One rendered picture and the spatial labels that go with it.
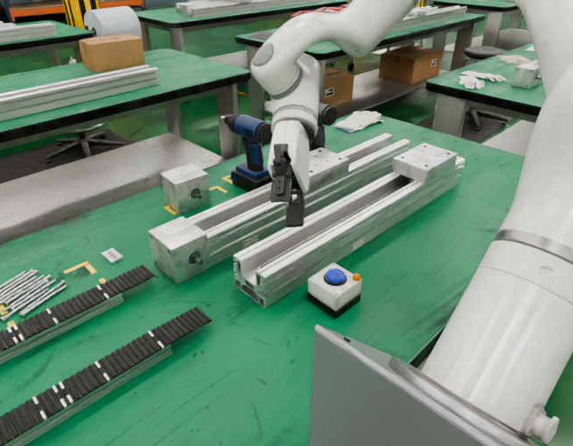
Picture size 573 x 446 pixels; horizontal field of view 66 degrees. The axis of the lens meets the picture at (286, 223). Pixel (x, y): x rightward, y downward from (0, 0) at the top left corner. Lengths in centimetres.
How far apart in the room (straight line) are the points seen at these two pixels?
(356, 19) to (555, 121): 43
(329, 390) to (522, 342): 21
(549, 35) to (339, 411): 54
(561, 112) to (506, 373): 27
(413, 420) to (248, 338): 46
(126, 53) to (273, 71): 216
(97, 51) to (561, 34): 247
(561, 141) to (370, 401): 33
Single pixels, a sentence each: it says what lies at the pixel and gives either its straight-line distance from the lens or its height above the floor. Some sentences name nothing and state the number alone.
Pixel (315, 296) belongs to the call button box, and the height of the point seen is 80.
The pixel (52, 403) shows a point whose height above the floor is 81.
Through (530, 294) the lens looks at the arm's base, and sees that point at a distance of 51.
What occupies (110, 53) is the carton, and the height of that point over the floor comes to 87.
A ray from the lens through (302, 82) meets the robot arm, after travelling 83.
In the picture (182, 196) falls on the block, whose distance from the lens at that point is 124.
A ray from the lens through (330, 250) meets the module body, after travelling 101.
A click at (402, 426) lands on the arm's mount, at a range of 50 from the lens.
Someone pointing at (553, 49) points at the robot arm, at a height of 130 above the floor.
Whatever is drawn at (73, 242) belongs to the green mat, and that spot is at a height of 78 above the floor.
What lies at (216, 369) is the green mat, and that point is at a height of 78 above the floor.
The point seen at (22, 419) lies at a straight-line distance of 83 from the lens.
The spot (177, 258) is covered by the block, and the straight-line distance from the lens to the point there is 98.
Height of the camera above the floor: 142
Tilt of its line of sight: 33 degrees down
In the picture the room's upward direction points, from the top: straight up
